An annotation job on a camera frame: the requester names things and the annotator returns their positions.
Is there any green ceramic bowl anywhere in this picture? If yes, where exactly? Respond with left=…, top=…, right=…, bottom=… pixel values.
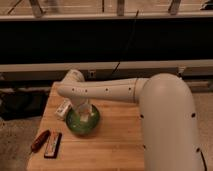
left=65, top=106, right=100, bottom=135

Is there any red brown handled tool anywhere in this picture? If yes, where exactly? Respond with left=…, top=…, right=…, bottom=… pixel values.
left=30, top=130, right=50, bottom=153

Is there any black rectangular box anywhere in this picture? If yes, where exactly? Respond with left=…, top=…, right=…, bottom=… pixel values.
left=44, top=132, right=62, bottom=158

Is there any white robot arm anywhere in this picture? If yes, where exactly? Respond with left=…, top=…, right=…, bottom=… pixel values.
left=58, top=70, right=207, bottom=171

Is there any long metal rail frame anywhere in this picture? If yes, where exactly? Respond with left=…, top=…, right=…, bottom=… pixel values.
left=0, top=59, right=213, bottom=81

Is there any black cable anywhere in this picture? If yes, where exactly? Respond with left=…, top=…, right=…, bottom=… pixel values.
left=109, top=9, right=140, bottom=77

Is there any white sponge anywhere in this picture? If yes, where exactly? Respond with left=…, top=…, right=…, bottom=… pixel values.
left=55, top=100, right=71, bottom=120

